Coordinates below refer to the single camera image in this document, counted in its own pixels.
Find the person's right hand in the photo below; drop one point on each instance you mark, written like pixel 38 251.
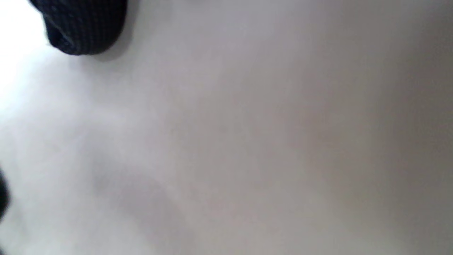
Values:
pixel 85 24

